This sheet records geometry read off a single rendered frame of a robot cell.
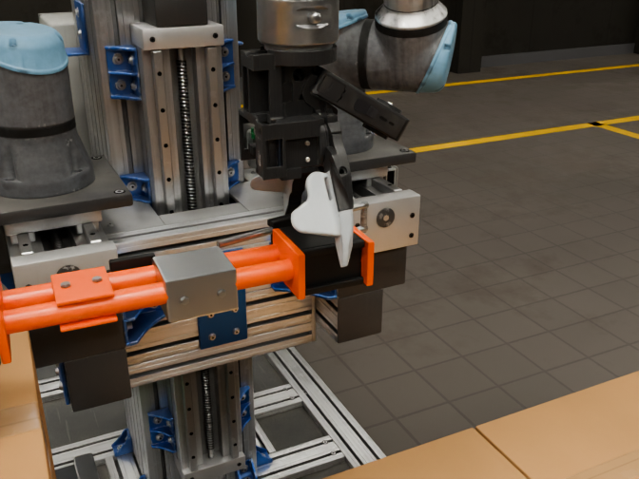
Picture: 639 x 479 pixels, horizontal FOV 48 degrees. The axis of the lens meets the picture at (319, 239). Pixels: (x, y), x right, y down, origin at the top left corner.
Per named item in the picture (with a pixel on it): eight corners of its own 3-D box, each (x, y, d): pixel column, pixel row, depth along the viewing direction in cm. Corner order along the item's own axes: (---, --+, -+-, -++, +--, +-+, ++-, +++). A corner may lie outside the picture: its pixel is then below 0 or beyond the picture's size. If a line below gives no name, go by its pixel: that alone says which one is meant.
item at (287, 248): (299, 300, 71) (298, 255, 69) (273, 271, 77) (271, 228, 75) (373, 285, 74) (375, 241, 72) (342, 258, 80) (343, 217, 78)
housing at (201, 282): (168, 326, 67) (164, 283, 65) (154, 295, 73) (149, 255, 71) (240, 311, 70) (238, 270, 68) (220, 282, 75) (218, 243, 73)
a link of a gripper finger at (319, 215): (298, 276, 67) (275, 182, 68) (354, 264, 69) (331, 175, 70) (308, 269, 64) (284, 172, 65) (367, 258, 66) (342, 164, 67)
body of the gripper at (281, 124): (240, 165, 72) (234, 44, 67) (317, 155, 75) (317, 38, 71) (264, 188, 66) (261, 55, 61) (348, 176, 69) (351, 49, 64)
